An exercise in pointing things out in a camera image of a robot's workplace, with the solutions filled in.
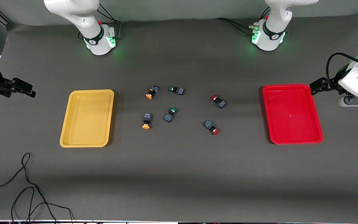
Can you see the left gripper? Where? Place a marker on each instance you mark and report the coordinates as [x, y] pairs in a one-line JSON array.
[[332, 86]]

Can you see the red push button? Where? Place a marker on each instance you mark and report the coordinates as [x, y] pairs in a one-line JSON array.
[[210, 126], [218, 101]]

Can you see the yellow push button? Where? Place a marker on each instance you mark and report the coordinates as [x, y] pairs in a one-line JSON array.
[[151, 92], [146, 121]]

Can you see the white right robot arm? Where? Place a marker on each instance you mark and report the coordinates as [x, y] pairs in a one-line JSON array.
[[98, 40]]

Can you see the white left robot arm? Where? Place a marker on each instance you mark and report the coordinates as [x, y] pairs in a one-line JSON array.
[[269, 37]]

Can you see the red plastic tray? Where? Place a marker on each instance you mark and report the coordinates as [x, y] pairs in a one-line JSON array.
[[292, 115]]

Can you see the yellow plastic tray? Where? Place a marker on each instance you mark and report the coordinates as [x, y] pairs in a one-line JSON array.
[[87, 119]]

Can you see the green push button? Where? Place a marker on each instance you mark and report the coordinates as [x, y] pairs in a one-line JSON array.
[[176, 90], [169, 115]]

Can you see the aluminium frame rail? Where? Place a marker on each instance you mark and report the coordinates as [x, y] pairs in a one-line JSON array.
[[5, 18]]

